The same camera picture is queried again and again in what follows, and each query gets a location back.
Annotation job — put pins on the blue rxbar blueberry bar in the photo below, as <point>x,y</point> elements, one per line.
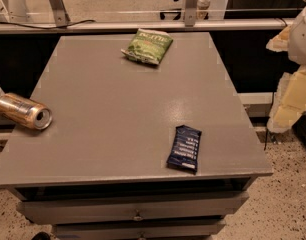
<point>185,148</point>

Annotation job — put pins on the green jalapeno chip bag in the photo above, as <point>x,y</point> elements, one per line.
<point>148,46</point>

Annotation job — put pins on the grey drawer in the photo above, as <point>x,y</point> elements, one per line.
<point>136,230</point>
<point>133,208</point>

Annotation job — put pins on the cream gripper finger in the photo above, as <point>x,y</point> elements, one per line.
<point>289,101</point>
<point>280,42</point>

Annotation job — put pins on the metal guard rail frame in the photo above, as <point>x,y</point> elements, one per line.
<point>69,16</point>

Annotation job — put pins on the gold beverage can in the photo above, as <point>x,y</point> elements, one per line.
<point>26,112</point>

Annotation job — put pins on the lower grey drawer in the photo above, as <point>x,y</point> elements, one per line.
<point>136,230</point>

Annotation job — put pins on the upper grey drawer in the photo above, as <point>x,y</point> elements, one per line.
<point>133,208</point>

